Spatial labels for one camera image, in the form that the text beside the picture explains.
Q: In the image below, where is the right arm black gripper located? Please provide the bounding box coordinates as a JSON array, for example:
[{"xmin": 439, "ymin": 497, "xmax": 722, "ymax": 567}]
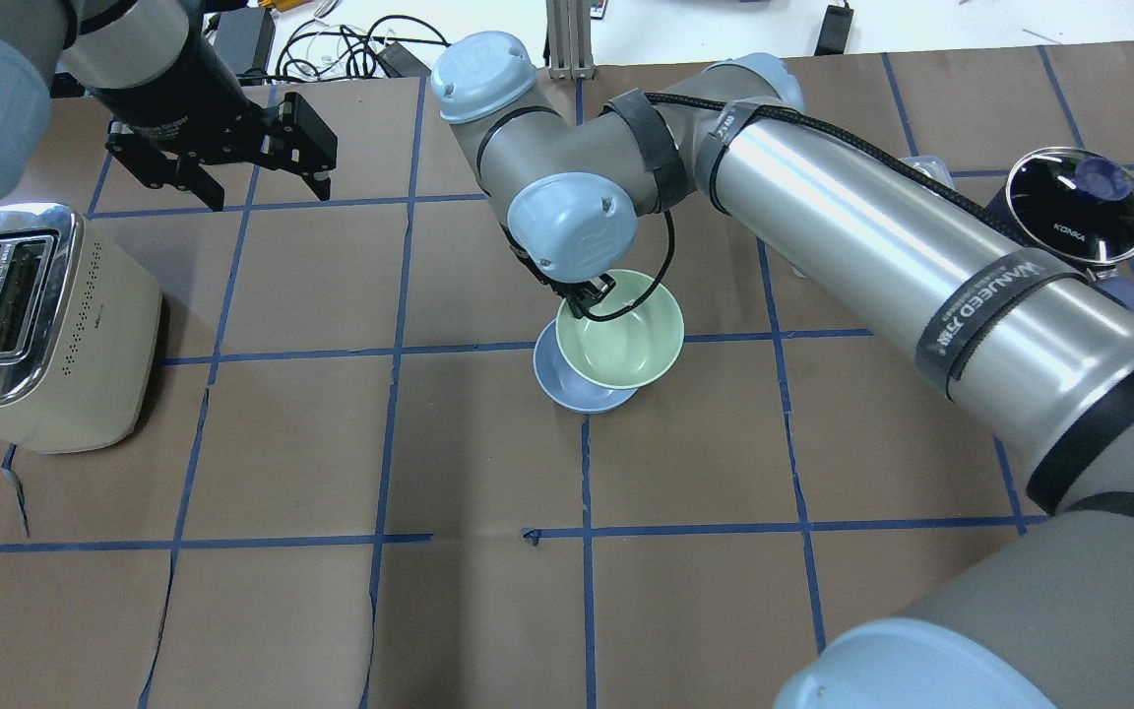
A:
[{"xmin": 503, "ymin": 226, "xmax": 617, "ymax": 321}]

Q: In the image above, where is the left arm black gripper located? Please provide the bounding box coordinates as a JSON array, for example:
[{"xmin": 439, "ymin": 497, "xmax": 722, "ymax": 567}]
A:
[{"xmin": 88, "ymin": 39, "xmax": 339, "ymax": 212}]

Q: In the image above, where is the green bowl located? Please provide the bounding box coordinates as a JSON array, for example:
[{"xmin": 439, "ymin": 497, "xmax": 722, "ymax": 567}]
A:
[{"xmin": 555, "ymin": 269, "xmax": 685, "ymax": 390}]

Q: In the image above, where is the blue bowl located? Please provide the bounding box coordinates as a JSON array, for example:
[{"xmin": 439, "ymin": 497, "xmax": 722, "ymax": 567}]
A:
[{"xmin": 533, "ymin": 320, "xmax": 638, "ymax": 415}]

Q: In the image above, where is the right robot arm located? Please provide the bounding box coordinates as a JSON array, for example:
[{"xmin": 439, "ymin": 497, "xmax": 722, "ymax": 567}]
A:
[{"xmin": 116, "ymin": 81, "xmax": 1134, "ymax": 708}]

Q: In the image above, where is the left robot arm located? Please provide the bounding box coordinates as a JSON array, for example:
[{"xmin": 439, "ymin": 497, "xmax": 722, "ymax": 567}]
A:
[{"xmin": 0, "ymin": 1, "xmax": 338, "ymax": 211}]

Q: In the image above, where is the black power adapter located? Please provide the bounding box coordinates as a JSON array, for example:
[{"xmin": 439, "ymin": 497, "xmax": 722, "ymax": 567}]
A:
[{"xmin": 204, "ymin": 6, "xmax": 276, "ymax": 86}]

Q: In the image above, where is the cream toaster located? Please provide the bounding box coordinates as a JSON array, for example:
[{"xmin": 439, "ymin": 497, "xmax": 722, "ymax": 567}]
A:
[{"xmin": 0, "ymin": 203, "xmax": 163, "ymax": 454}]

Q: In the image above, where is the clear plastic container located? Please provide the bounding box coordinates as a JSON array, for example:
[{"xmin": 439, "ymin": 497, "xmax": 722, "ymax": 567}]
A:
[{"xmin": 900, "ymin": 157, "xmax": 957, "ymax": 189}]

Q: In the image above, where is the dark blue pot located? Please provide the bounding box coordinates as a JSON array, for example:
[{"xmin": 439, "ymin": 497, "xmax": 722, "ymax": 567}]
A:
[{"xmin": 984, "ymin": 147, "xmax": 1134, "ymax": 313}]

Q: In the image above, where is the aluminium frame post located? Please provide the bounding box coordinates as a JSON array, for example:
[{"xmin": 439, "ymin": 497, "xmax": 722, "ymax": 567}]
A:
[{"xmin": 545, "ymin": 1, "xmax": 596, "ymax": 81}]

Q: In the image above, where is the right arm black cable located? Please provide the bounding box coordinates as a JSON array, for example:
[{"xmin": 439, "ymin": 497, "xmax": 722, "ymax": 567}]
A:
[{"xmin": 582, "ymin": 94, "xmax": 1090, "ymax": 324}]

